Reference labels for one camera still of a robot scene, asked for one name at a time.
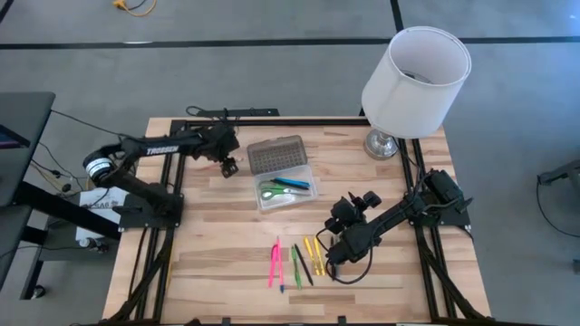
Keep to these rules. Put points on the table lamp white shade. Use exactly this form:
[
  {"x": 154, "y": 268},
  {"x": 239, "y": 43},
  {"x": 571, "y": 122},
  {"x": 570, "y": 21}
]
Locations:
[{"x": 408, "y": 104}]

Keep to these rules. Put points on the plain black pen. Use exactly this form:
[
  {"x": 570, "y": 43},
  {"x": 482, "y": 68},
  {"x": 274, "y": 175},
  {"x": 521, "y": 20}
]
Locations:
[{"x": 303, "y": 265}]

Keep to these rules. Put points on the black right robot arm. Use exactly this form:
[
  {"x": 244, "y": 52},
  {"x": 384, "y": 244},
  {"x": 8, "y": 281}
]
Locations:
[{"x": 394, "y": 217}]

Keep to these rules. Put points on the pink pencil blue eraser cap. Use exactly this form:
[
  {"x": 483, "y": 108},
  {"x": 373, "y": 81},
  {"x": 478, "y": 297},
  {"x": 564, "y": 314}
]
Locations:
[{"x": 280, "y": 267}]

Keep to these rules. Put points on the black power strip bar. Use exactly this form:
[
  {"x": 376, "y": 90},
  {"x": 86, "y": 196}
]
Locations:
[{"x": 254, "y": 112}]

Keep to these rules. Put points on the grey desk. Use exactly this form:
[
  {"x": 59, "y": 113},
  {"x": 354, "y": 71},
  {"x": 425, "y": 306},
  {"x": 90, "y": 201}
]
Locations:
[{"x": 22, "y": 136}]

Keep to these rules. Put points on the teal blue pen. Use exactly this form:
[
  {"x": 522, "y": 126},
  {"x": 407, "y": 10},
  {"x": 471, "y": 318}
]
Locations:
[{"x": 294, "y": 183}]

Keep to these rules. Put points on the black aluminium table frame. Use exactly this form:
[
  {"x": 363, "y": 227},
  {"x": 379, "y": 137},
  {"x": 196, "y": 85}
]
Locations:
[{"x": 272, "y": 122}]

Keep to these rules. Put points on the yellow highlighter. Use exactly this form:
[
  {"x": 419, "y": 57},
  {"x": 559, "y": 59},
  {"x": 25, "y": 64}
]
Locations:
[
  {"x": 309, "y": 256},
  {"x": 319, "y": 256}
]

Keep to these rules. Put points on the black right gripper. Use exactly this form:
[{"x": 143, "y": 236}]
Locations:
[{"x": 371, "y": 200}]

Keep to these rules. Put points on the grey translucent box lid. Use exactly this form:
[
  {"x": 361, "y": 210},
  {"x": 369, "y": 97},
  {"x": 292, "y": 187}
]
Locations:
[{"x": 276, "y": 156}]

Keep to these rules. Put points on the white printed paper sheet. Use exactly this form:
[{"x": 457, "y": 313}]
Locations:
[{"x": 90, "y": 213}]

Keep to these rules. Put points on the dark chair base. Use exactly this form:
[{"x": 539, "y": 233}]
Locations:
[{"x": 566, "y": 172}]

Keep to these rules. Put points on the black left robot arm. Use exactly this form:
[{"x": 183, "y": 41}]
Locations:
[{"x": 158, "y": 149}]

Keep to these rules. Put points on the pink highlighter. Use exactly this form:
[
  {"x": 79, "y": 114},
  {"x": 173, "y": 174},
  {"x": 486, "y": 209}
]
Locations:
[{"x": 273, "y": 267}]

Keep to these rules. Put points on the clear plastic supply box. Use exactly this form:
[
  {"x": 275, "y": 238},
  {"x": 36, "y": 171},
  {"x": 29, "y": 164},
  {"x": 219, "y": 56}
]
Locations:
[{"x": 299, "y": 200}]

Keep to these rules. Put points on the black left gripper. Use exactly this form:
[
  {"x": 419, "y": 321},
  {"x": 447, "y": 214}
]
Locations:
[{"x": 219, "y": 142}]

